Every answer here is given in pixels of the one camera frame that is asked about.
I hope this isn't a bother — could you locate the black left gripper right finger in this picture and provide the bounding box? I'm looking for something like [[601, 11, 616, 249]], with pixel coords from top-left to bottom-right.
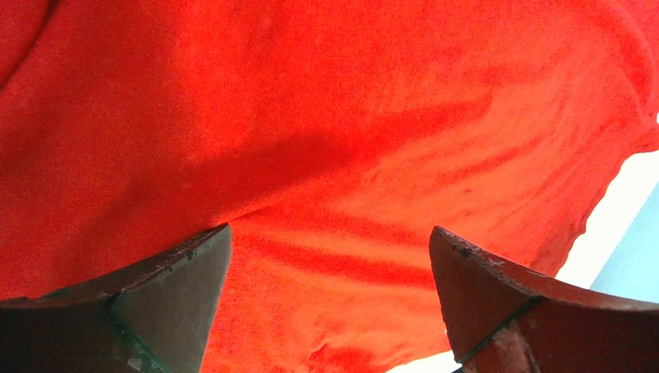
[[429, 227, 658, 372]]

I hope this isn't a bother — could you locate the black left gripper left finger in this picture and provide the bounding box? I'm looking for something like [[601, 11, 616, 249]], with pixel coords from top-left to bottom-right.
[[1, 225, 232, 372]]

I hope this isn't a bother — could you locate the red t-shirt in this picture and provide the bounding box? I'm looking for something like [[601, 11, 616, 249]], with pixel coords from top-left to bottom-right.
[[1, 1, 658, 372]]

